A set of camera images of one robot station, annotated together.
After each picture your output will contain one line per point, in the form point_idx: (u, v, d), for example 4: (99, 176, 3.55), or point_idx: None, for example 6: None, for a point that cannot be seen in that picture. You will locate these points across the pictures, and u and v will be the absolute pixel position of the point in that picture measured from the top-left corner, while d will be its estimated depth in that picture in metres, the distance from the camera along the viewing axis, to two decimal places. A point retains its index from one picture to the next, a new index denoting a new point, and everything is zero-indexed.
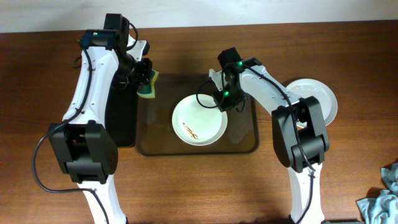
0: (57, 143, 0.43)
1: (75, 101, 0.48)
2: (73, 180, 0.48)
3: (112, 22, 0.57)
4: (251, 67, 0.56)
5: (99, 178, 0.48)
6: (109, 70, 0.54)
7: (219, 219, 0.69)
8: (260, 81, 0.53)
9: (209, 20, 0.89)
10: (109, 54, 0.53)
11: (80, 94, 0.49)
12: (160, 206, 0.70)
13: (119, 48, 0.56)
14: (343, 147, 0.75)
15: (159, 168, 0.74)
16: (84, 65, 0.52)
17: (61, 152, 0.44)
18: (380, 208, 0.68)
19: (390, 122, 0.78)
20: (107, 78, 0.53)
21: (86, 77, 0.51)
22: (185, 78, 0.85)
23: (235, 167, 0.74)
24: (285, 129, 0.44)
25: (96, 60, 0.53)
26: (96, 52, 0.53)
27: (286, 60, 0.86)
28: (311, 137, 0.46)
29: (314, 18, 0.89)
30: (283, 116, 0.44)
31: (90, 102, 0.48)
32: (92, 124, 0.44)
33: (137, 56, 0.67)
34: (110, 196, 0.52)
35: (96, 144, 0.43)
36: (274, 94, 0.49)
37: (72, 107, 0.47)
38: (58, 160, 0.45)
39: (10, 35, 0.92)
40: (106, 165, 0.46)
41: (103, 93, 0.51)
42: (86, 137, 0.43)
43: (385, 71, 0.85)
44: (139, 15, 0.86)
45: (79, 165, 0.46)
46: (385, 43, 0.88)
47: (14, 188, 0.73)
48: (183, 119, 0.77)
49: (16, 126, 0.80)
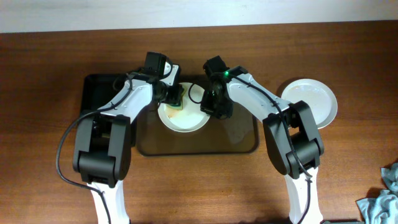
0: (84, 128, 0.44)
1: (112, 101, 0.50)
2: (83, 178, 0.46)
3: (151, 61, 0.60)
4: (239, 76, 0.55)
5: (109, 180, 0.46)
6: (144, 98, 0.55)
7: (219, 219, 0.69)
8: (247, 89, 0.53)
9: (208, 20, 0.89)
10: (148, 86, 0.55)
11: (115, 101, 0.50)
12: (160, 205, 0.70)
13: (155, 89, 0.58)
14: (343, 147, 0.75)
15: (160, 167, 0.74)
16: (126, 85, 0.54)
17: (83, 139, 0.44)
18: (379, 208, 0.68)
19: (390, 122, 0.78)
20: (140, 101, 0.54)
21: (124, 93, 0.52)
22: (185, 78, 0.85)
23: (235, 166, 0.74)
24: (277, 137, 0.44)
25: (137, 84, 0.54)
26: (137, 81, 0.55)
27: (286, 60, 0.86)
28: (305, 143, 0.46)
29: (314, 18, 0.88)
30: (275, 124, 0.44)
31: (122, 105, 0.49)
32: (120, 117, 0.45)
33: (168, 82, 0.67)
34: (116, 198, 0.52)
35: (117, 137, 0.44)
36: (263, 102, 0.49)
37: (109, 104, 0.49)
38: (76, 149, 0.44)
39: (12, 35, 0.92)
40: (118, 169, 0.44)
41: (133, 111, 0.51)
42: (112, 127, 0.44)
43: (385, 71, 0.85)
44: (139, 15, 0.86)
45: (92, 163, 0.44)
46: (385, 43, 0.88)
47: (16, 189, 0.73)
48: (176, 124, 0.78)
49: (18, 126, 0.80)
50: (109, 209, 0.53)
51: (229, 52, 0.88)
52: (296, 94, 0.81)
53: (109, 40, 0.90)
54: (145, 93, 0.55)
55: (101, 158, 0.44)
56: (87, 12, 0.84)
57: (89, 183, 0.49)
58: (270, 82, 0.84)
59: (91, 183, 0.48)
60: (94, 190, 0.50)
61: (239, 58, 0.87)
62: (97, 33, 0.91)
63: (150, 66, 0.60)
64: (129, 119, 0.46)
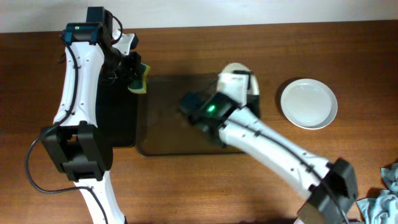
0: (51, 145, 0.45)
1: (64, 101, 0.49)
2: (70, 180, 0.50)
3: (93, 16, 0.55)
4: (234, 112, 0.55)
5: (95, 175, 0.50)
6: (96, 61, 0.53)
7: (219, 219, 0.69)
8: (257, 139, 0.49)
9: (208, 20, 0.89)
10: (93, 50, 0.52)
11: (69, 93, 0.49)
12: (160, 205, 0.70)
13: (104, 41, 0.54)
14: (342, 147, 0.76)
15: (160, 168, 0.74)
16: (69, 63, 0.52)
17: (56, 154, 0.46)
18: (379, 208, 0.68)
19: (390, 122, 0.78)
20: (94, 74, 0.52)
21: (72, 75, 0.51)
22: (185, 77, 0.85)
23: (235, 166, 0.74)
24: (326, 214, 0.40)
25: (79, 56, 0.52)
26: (79, 49, 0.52)
27: (286, 60, 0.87)
28: (333, 209, 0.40)
29: (313, 17, 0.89)
30: (322, 202, 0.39)
31: (79, 102, 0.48)
32: (84, 126, 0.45)
33: (124, 50, 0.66)
34: (107, 193, 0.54)
35: (89, 144, 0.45)
36: (293, 166, 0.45)
37: (61, 109, 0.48)
38: (55, 161, 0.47)
39: (12, 35, 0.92)
40: (102, 162, 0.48)
41: (92, 89, 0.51)
42: (79, 139, 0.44)
43: (384, 70, 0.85)
44: (139, 15, 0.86)
45: (77, 166, 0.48)
46: (384, 42, 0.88)
47: (17, 189, 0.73)
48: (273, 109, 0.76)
49: (18, 126, 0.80)
50: (102, 204, 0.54)
51: (229, 52, 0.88)
52: (297, 93, 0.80)
53: None
54: (94, 55, 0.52)
55: (82, 162, 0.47)
56: None
57: (77, 182, 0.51)
58: (270, 83, 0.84)
59: (79, 180, 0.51)
60: (84, 188, 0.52)
61: (239, 58, 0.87)
62: None
63: (92, 20, 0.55)
64: (92, 125, 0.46)
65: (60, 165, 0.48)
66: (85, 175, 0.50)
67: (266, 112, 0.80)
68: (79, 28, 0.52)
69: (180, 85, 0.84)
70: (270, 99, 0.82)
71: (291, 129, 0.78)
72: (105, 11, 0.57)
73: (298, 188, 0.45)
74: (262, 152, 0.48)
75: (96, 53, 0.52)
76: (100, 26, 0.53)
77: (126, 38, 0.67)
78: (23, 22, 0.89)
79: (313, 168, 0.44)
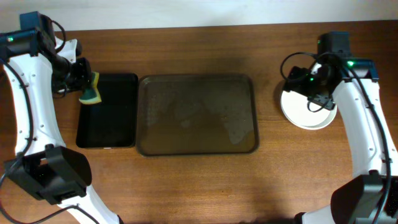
0: (22, 178, 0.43)
1: (21, 127, 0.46)
2: (53, 204, 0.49)
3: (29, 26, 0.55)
4: (341, 92, 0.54)
5: (77, 193, 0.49)
6: (43, 72, 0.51)
7: (219, 219, 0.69)
8: (366, 111, 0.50)
9: (209, 20, 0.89)
10: (37, 60, 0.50)
11: (23, 117, 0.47)
12: (160, 205, 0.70)
13: (45, 48, 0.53)
14: (343, 147, 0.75)
15: (160, 168, 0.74)
16: (13, 83, 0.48)
17: (28, 184, 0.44)
18: None
19: (390, 122, 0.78)
20: (45, 86, 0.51)
21: (20, 95, 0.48)
22: (183, 77, 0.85)
23: (236, 166, 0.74)
24: (365, 200, 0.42)
25: (22, 72, 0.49)
26: (20, 64, 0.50)
27: (286, 59, 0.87)
28: (374, 201, 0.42)
29: (313, 17, 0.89)
30: (378, 186, 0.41)
31: (39, 125, 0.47)
32: (50, 151, 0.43)
33: (71, 58, 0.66)
34: (94, 205, 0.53)
35: (60, 168, 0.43)
36: (375, 147, 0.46)
37: (20, 137, 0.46)
38: (30, 192, 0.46)
39: None
40: (80, 181, 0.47)
41: (45, 102, 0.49)
42: (50, 163, 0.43)
43: (384, 70, 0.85)
44: (139, 15, 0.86)
45: (55, 191, 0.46)
46: (384, 42, 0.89)
47: (16, 189, 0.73)
48: (295, 113, 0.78)
49: (17, 126, 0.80)
50: (92, 214, 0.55)
51: (229, 52, 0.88)
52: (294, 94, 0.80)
53: (109, 40, 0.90)
54: (37, 66, 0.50)
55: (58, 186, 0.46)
56: (89, 12, 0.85)
57: (60, 204, 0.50)
58: (270, 83, 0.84)
59: (63, 203, 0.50)
60: (69, 206, 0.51)
61: (239, 58, 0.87)
62: (98, 33, 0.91)
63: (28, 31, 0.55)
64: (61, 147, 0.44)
65: (35, 193, 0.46)
66: (67, 196, 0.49)
67: (266, 112, 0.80)
68: (12, 38, 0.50)
69: (180, 85, 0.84)
70: (270, 99, 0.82)
71: (290, 129, 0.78)
72: (37, 17, 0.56)
73: (359, 164, 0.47)
74: (360, 123, 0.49)
75: (38, 63, 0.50)
76: (38, 32, 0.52)
77: (70, 45, 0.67)
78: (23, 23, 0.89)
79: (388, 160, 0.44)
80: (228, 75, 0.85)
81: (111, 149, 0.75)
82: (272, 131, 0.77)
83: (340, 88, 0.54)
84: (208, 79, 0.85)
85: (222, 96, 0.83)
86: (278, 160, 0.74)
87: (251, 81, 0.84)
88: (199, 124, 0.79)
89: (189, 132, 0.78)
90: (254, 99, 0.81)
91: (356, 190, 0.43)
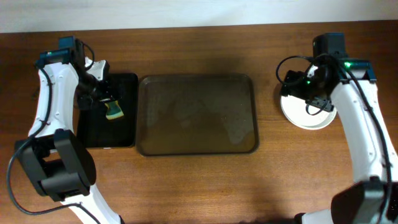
0: (30, 160, 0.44)
1: (38, 114, 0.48)
2: (55, 200, 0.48)
3: None
4: (338, 93, 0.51)
5: (80, 189, 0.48)
6: (71, 83, 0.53)
7: (219, 219, 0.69)
8: (364, 113, 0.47)
9: (209, 20, 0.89)
10: (66, 68, 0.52)
11: (43, 107, 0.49)
12: (160, 206, 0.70)
13: (77, 65, 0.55)
14: (343, 147, 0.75)
15: (160, 168, 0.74)
16: (43, 83, 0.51)
17: (34, 169, 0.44)
18: None
19: (390, 122, 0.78)
20: (69, 92, 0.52)
21: (46, 91, 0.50)
22: (184, 77, 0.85)
23: (235, 167, 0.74)
24: (367, 207, 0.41)
25: (54, 75, 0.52)
26: (53, 70, 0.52)
27: (286, 59, 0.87)
28: (376, 206, 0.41)
29: (313, 17, 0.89)
30: (378, 191, 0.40)
31: (55, 112, 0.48)
32: (60, 132, 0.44)
33: (98, 76, 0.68)
34: (96, 204, 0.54)
35: (66, 153, 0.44)
36: (375, 152, 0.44)
37: (37, 121, 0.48)
38: (32, 181, 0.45)
39: (12, 37, 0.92)
40: (83, 174, 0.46)
41: (67, 101, 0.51)
42: (57, 147, 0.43)
43: (384, 70, 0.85)
44: (140, 15, 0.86)
45: (57, 183, 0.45)
46: (385, 43, 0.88)
47: (17, 188, 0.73)
48: (294, 114, 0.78)
49: (18, 126, 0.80)
50: (93, 213, 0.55)
51: (230, 51, 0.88)
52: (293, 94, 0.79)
53: (109, 40, 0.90)
54: (68, 78, 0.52)
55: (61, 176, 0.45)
56: (89, 12, 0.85)
57: (62, 200, 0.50)
58: (270, 82, 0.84)
59: (65, 199, 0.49)
60: (72, 204, 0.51)
61: (239, 58, 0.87)
62: (98, 33, 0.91)
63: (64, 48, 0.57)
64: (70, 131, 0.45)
65: (38, 185, 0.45)
66: (70, 193, 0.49)
67: (266, 113, 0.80)
68: (51, 53, 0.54)
69: (180, 85, 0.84)
70: (270, 99, 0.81)
71: (290, 129, 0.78)
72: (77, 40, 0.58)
73: (359, 169, 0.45)
74: (358, 126, 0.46)
75: (70, 74, 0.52)
76: (72, 50, 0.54)
77: (98, 65, 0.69)
78: (23, 23, 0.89)
79: (389, 166, 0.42)
80: (228, 75, 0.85)
81: (111, 149, 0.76)
82: (271, 131, 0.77)
83: (337, 89, 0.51)
84: (208, 79, 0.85)
85: (222, 95, 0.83)
86: (278, 160, 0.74)
87: (251, 80, 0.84)
88: (199, 124, 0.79)
89: (189, 131, 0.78)
90: (254, 99, 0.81)
91: (357, 196, 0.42)
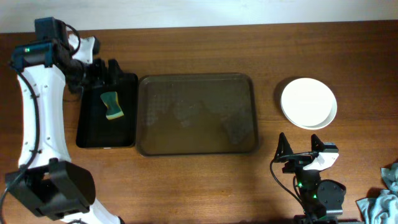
0: (23, 191, 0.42)
1: (28, 139, 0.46)
2: (54, 219, 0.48)
3: (46, 32, 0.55)
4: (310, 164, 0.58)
5: (79, 210, 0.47)
6: (57, 86, 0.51)
7: (219, 219, 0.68)
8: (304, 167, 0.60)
9: (208, 19, 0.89)
10: (50, 71, 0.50)
11: (31, 130, 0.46)
12: (160, 206, 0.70)
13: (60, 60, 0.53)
14: (343, 147, 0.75)
15: (160, 167, 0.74)
16: (25, 93, 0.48)
17: (30, 198, 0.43)
18: (379, 208, 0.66)
19: (389, 122, 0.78)
20: (56, 99, 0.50)
21: (32, 106, 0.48)
22: (184, 77, 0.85)
23: (236, 166, 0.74)
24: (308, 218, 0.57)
25: (37, 83, 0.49)
26: (33, 74, 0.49)
27: (287, 58, 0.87)
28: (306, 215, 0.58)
29: (313, 17, 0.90)
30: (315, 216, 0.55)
31: (45, 137, 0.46)
32: (55, 163, 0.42)
33: (88, 58, 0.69)
34: (96, 216, 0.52)
35: (63, 184, 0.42)
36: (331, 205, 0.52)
37: (27, 149, 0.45)
38: (30, 208, 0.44)
39: (12, 36, 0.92)
40: (83, 198, 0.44)
41: (56, 117, 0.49)
42: (52, 178, 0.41)
43: (383, 70, 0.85)
44: (140, 15, 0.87)
45: (55, 208, 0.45)
46: (383, 43, 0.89)
47: None
48: (295, 114, 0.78)
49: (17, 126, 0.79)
50: None
51: (230, 52, 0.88)
52: (291, 96, 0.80)
53: (109, 40, 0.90)
54: (51, 79, 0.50)
55: (60, 202, 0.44)
56: (89, 12, 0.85)
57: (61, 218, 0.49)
58: (270, 83, 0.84)
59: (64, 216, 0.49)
60: (72, 219, 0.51)
61: (240, 57, 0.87)
62: (98, 33, 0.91)
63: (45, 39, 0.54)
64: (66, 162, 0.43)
65: (36, 210, 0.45)
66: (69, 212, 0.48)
67: (267, 112, 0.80)
68: (30, 50, 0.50)
69: (180, 84, 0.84)
70: (270, 99, 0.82)
71: (290, 128, 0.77)
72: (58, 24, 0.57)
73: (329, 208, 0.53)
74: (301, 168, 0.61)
75: (53, 75, 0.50)
76: (54, 44, 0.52)
77: (87, 44, 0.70)
78: (23, 23, 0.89)
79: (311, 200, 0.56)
80: (228, 75, 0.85)
81: (111, 149, 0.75)
82: (272, 131, 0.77)
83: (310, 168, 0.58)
84: (208, 78, 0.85)
85: (222, 95, 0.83)
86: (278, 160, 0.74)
87: (252, 81, 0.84)
88: (199, 124, 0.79)
89: (189, 131, 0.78)
90: (254, 99, 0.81)
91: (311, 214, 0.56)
